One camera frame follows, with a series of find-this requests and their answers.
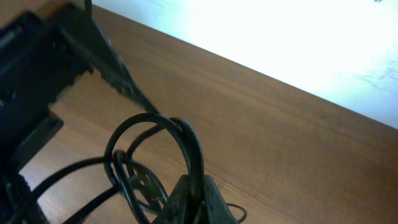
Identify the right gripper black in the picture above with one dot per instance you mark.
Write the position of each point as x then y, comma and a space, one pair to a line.
40, 59

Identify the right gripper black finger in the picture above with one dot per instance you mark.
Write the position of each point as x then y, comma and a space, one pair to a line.
180, 209

